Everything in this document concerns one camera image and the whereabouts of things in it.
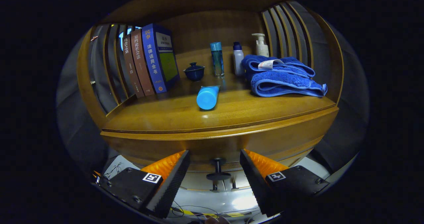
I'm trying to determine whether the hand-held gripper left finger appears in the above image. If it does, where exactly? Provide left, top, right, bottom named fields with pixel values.
left=96, top=149, right=191, bottom=218

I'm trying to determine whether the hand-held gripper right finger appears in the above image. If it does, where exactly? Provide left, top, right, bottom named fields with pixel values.
left=239, top=149, right=331, bottom=218

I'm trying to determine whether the wooden drawer with black knob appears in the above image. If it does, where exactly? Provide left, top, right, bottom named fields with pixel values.
left=100, top=106, right=339, bottom=181

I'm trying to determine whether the light blue cosmetic tube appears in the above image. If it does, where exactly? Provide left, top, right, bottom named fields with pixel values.
left=196, top=85, right=221, bottom=111

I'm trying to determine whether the wooden countertop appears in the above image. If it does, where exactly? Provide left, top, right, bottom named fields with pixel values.
left=101, top=73, right=337, bottom=134

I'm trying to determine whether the wooden cabinet with slatted sides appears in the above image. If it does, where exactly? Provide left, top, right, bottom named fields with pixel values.
left=76, top=0, right=345, bottom=193

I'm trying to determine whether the yellow black floor tape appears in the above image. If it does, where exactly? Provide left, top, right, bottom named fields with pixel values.
left=171, top=208, right=246, bottom=218

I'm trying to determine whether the folded blue towel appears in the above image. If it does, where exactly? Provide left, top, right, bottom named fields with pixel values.
left=241, top=54, right=328, bottom=98

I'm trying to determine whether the dark blue lidded teacup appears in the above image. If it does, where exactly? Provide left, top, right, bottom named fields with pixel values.
left=183, top=62, right=205, bottom=82

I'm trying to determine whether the dark brown book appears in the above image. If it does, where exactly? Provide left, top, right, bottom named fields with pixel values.
left=122, top=33, right=145, bottom=98

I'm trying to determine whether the reddish brown book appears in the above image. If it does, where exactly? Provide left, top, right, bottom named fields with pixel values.
left=131, top=29, right=155, bottom=96

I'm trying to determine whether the white bottle with blue cap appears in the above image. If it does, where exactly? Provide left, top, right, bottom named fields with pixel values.
left=233, top=41, right=245, bottom=76

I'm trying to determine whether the thick blue book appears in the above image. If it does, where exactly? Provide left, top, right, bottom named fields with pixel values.
left=141, top=23, right=181, bottom=93

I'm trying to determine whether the clear blue glass bottle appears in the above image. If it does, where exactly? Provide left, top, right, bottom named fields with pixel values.
left=210, top=41, right=225, bottom=78

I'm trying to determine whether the white pump bottle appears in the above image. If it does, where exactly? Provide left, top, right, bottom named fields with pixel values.
left=251, top=33, right=269, bottom=57

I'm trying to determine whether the tangle of thin cables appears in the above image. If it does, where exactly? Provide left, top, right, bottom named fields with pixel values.
left=101, top=162, right=124, bottom=179

